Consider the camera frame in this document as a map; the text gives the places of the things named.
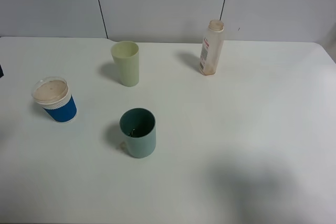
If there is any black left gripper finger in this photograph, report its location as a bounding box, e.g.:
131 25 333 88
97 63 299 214
0 65 4 78

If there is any teal green plastic cup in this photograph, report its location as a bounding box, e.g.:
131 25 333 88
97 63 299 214
119 108 156 158

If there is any clear plastic drink bottle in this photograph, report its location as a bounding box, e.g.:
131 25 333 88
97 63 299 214
199 19 224 76

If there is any blue paper cup with lid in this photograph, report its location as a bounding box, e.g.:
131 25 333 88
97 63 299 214
31 77 77 123

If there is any pale yellow-green plastic cup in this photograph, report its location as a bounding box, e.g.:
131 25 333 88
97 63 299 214
111 41 139 87

